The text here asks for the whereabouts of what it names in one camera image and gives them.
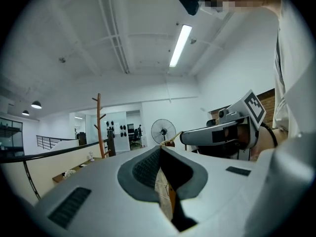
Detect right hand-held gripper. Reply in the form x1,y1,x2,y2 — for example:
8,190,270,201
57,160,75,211
179,89,267,161

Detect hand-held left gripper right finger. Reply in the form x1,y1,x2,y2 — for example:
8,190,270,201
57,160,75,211
160,146,272,232

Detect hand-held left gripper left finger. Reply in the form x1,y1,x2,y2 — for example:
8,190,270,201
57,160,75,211
34,146,180,237

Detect brown wooden coat rack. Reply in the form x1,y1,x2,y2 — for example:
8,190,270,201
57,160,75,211
92,92,112,159

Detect person's right forearm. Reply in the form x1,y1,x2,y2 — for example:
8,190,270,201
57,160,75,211
256,123,290,158

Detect black standing fan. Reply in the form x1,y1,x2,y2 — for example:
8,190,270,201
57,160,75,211
151,118,176,148

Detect brown wooden table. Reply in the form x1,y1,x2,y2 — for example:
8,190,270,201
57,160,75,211
52,157,102,184

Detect black curved handrail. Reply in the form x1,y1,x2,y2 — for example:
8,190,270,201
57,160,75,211
0,141,109,201

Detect metal bar railing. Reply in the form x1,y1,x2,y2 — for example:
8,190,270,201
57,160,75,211
36,135,76,150

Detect long ceiling light tube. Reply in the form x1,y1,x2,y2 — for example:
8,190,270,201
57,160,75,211
169,25,193,68

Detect glass office partition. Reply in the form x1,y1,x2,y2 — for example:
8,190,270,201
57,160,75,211
0,117,25,158

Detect person's beige shirt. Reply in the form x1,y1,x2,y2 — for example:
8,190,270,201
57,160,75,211
273,0,316,143

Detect dark wooden stair post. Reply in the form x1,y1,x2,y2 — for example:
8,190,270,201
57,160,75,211
107,129,117,157

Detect black wrist strap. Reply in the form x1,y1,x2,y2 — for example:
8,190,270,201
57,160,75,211
261,121,279,148

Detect black headsets on wall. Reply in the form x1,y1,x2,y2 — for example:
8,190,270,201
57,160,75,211
106,120,128,138

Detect black head camera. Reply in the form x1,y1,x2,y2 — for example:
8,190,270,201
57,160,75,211
176,0,200,16

